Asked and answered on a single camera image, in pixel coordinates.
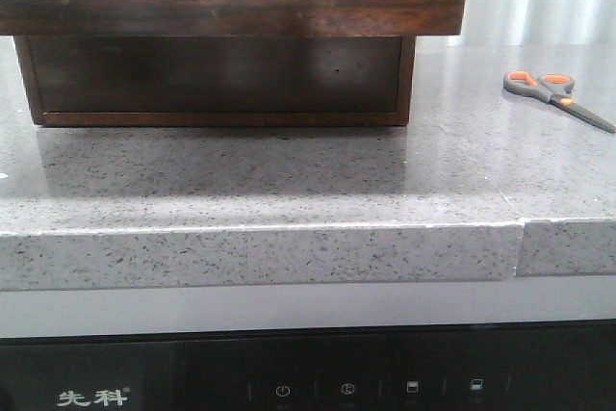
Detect black dishwasher control panel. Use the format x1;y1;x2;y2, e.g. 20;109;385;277
1;320;615;410

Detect dark brown wooden drawer cabinet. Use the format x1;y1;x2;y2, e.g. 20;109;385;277
14;36;415;127

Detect grey orange scissors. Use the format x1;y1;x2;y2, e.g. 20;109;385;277
503;70;615;134

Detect wooden drawer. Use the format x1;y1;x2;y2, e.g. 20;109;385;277
29;37;401;113
1;0;465;37

